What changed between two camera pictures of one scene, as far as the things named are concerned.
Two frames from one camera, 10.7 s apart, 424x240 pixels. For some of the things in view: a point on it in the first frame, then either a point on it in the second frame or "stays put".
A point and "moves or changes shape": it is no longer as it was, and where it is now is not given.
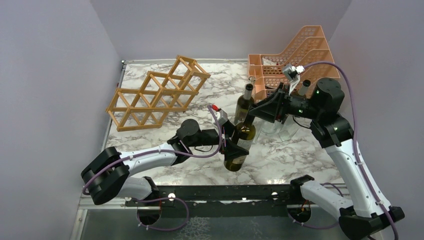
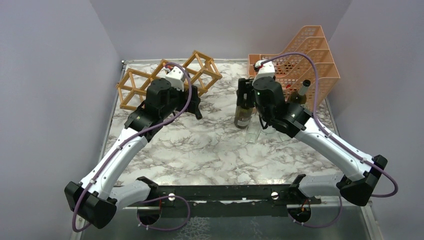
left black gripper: [230, 150] → [193, 106]
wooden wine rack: [132, 110] moves or changes shape
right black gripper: [273, 109] → [245, 86]
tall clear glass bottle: [252, 79] moves or changes shape
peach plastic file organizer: [310, 49] stays put
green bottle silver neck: [303, 88] stays put
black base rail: [219, 201] stays put
